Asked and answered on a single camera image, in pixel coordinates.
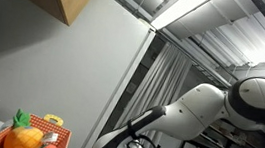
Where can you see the wicker basket red checked lining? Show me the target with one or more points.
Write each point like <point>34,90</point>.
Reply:
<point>62,136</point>

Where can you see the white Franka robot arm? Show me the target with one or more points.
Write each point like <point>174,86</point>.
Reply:
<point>195,114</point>

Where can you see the white plush tag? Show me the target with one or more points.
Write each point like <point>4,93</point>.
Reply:
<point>49,137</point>

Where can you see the long ceiling light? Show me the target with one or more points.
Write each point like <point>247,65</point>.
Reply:
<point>180,7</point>

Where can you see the pineapple plush toy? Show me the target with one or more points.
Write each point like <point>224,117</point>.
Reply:
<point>22,138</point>

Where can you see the grey curtain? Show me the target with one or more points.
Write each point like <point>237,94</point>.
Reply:
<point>165,81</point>

